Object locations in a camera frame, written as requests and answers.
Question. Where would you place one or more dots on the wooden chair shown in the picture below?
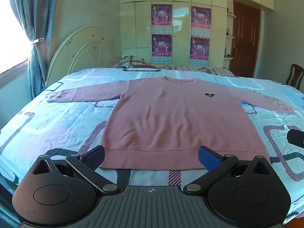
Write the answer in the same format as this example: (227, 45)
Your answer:
(294, 76)

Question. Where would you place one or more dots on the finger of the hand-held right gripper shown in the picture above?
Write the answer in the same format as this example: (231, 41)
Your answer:
(295, 138)

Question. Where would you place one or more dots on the patterned pillow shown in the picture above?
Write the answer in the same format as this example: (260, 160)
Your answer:
(133, 59)

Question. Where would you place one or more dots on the cream corner shelf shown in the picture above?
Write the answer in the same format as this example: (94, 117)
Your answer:
(230, 15)

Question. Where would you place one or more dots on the floral bed sheet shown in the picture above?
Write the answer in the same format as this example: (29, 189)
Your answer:
(190, 69)

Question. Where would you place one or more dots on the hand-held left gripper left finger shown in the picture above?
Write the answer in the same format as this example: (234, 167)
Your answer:
(95, 155)

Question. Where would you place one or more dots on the purple wall poster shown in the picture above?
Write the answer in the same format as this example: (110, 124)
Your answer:
(161, 45)
(201, 17)
(161, 15)
(199, 48)

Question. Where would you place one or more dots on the blue curtain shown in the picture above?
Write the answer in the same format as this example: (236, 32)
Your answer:
(38, 16)

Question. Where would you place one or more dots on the cream round headboard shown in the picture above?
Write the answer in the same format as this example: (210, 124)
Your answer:
(80, 54)

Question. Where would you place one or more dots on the brown wooden door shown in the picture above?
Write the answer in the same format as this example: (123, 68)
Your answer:
(245, 40)

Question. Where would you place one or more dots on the pastel patterned blanket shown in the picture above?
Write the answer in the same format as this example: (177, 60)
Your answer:
(54, 123)

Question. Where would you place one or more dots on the curtain tieback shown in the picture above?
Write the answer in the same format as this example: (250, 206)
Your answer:
(38, 40)

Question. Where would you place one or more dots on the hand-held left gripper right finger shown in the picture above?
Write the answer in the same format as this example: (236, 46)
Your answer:
(209, 156)

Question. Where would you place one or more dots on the window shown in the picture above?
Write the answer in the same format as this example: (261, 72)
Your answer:
(11, 40)

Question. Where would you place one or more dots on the pink sweater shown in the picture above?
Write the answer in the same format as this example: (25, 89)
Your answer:
(175, 121)

